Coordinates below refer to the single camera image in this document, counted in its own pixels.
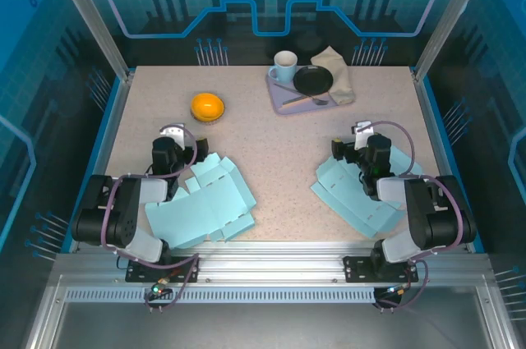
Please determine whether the light blue paper box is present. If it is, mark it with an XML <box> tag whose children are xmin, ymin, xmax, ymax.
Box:
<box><xmin>143</xmin><ymin>152</ymin><xmax>259</xmax><ymax>250</ymax></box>
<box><xmin>310</xmin><ymin>146</ymin><xmax>424</xmax><ymax>239</ymax></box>

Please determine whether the orange bowl with patterned outside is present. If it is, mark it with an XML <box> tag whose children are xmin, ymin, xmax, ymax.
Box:
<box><xmin>189</xmin><ymin>93</ymin><xmax>226</xmax><ymax>124</ymax></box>

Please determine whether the silver metal knife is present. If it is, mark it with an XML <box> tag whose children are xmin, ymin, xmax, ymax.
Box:
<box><xmin>280</xmin><ymin>94</ymin><xmax>309</xmax><ymax>110</ymax></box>

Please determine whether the black round plate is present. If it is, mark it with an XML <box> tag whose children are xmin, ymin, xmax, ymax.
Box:
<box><xmin>293</xmin><ymin>65</ymin><xmax>335</xmax><ymax>95</ymax></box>

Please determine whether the beige cloth napkin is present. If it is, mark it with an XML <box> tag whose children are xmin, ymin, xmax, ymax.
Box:
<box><xmin>310</xmin><ymin>45</ymin><xmax>357</xmax><ymax>106</ymax></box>

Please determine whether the lavender plastic tray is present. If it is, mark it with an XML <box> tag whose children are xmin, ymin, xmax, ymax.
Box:
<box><xmin>265</xmin><ymin>64</ymin><xmax>336</xmax><ymax>116</ymax></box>

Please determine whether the pale blue mug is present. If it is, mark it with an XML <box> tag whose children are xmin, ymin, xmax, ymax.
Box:
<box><xmin>267</xmin><ymin>50</ymin><xmax>299</xmax><ymax>84</ymax></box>

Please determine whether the grey metal front panel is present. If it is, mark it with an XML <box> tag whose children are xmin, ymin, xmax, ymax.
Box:
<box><xmin>24</xmin><ymin>274</ymin><xmax>514</xmax><ymax>349</ymax></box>

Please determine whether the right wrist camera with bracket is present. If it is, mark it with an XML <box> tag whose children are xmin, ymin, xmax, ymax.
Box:
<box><xmin>353</xmin><ymin>120</ymin><xmax>376</xmax><ymax>151</ymax></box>

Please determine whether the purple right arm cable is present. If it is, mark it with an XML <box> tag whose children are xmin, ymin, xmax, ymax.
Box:
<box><xmin>356</xmin><ymin>120</ymin><xmax>465</xmax><ymax>314</ymax></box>

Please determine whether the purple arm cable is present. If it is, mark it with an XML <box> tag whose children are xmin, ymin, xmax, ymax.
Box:
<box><xmin>99</xmin><ymin>124</ymin><xmax>202</xmax><ymax>314</ymax></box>
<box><xmin>356</xmin><ymin>120</ymin><xmax>465</xmax><ymax>314</ymax></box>

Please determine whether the aluminium table side rail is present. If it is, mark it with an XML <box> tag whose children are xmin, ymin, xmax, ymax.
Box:
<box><xmin>413</xmin><ymin>71</ymin><xmax>474</xmax><ymax>252</ymax></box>
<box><xmin>67</xmin><ymin>71</ymin><xmax>135</xmax><ymax>254</ymax></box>

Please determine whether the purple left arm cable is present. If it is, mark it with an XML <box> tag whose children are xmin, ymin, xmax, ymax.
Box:
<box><xmin>99</xmin><ymin>124</ymin><xmax>202</xmax><ymax>314</ymax></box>

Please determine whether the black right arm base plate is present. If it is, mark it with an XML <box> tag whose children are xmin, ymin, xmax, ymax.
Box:
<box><xmin>343</xmin><ymin>255</ymin><xmax>420</xmax><ymax>284</ymax></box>

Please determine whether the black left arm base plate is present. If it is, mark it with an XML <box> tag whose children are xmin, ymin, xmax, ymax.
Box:
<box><xmin>125</xmin><ymin>256</ymin><xmax>201</xmax><ymax>284</ymax></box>

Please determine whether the aluminium mounting rail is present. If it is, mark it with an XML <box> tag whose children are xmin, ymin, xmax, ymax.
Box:
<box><xmin>53</xmin><ymin>241</ymin><xmax>494</xmax><ymax>284</ymax></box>

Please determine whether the cable connector with green light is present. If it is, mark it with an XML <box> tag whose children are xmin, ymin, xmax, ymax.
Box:
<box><xmin>384</xmin><ymin>282</ymin><xmax>412</xmax><ymax>297</ymax></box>
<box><xmin>148</xmin><ymin>278</ymin><xmax>173</xmax><ymax>297</ymax></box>

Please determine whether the slotted grey cable duct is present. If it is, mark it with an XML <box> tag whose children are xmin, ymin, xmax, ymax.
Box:
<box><xmin>64</xmin><ymin>287</ymin><xmax>379</xmax><ymax>305</ymax></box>

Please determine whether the aluminium frame post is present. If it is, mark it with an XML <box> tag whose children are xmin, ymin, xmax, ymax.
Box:
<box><xmin>44</xmin><ymin>0</ymin><xmax>135</xmax><ymax>81</ymax></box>
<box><xmin>413</xmin><ymin>0</ymin><xmax>499</xmax><ymax>81</ymax></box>

